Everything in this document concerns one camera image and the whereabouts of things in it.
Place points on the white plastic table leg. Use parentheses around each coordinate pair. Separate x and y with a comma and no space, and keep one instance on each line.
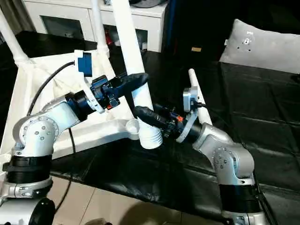
(99,28)
(131,47)
(197,79)
(14,42)

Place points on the white plastic table top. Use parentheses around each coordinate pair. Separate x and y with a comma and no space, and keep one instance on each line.
(35,82)

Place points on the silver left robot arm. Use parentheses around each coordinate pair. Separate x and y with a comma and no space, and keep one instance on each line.
(39,131)

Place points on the black mat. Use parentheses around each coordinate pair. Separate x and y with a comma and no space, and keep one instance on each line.
(257,105)

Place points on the white glass-door cabinet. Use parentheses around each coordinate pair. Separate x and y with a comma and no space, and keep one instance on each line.
(58,18)

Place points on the black case with gold label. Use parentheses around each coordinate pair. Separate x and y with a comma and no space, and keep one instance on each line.
(199,28)

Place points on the grey pillow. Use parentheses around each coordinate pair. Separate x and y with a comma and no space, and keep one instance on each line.
(262,49)

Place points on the brown curtain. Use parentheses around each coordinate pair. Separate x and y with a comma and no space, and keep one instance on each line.
(11,14)

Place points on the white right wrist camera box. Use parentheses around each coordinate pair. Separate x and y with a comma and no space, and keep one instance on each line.
(189,100)

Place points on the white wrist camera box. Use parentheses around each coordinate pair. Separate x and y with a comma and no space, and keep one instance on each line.
(84,68)
(189,100)

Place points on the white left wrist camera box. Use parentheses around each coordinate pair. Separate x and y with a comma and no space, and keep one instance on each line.
(84,68)

